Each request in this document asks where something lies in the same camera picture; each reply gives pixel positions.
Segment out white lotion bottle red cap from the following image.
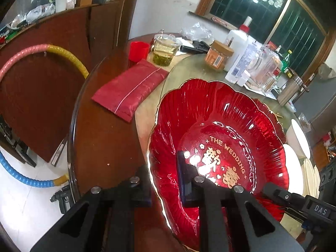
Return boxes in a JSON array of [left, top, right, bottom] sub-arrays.
[[224, 16, 252, 72]]

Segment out stainless steel thermos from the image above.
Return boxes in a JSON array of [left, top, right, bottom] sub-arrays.
[[277, 74, 309, 106]]

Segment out clear cup with tea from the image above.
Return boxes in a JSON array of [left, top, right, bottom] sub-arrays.
[[153, 34, 182, 67]]

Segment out large beige plastic bowl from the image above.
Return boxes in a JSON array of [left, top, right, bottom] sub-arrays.
[[301, 158, 315, 197]]

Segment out large red glass plate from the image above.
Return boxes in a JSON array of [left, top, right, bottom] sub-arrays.
[[147, 79, 289, 251]]

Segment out small white jar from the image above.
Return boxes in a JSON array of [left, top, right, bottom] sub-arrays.
[[236, 70, 251, 87]]

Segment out red plastic cup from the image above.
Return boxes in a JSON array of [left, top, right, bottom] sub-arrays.
[[129, 41, 150, 63]]

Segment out grey refrigerator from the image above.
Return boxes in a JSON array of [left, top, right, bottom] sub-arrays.
[[294, 76, 336, 146]]

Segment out window with green grille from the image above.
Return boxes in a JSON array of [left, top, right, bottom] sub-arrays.
[[195, 0, 335, 84]]

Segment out amber jar with lid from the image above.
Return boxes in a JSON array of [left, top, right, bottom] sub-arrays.
[[205, 40, 234, 72]]

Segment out white foam bowl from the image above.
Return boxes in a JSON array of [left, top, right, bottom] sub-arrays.
[[286, 119, 311, 159]]

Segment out dark wooden sideboard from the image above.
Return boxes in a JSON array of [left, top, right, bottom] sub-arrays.
[[1, 2, 118, 161]]

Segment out large white foam plate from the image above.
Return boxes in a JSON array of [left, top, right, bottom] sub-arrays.
[[283, 144, 303, 195]]

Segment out clear glass pitcher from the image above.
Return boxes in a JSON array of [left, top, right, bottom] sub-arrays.
[[247, 44, 282, 93]]

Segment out red fabric pouch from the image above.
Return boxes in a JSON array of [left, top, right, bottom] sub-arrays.
[[92, 59, 168, 122]]

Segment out green plastic bottle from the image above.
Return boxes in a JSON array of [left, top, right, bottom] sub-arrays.
[[281, 50, 292, 73]]

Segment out multicolour hula hoop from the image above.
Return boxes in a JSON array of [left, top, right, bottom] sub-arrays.
[[1, 44, 89, 188]]

